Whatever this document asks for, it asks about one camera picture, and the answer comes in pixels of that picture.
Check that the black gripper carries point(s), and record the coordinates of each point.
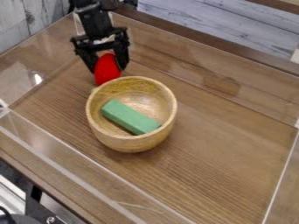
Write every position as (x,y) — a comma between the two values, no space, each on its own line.
(115,41)

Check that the red knitted apple toy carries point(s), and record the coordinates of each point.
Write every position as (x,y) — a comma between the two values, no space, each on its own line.
(106,69)

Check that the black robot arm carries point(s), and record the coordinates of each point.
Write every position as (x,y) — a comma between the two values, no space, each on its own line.
(102,35)

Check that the wooden bowl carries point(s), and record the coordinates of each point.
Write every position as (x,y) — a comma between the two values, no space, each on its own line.
(146,95)

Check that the green rectangular block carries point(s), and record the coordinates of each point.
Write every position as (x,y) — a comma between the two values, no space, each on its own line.
(134,121)

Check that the clear acrylic tray walls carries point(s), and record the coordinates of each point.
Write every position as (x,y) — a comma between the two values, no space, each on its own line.
(186,142)

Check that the black table frame bracket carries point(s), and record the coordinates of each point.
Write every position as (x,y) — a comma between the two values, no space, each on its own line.
(37,210)

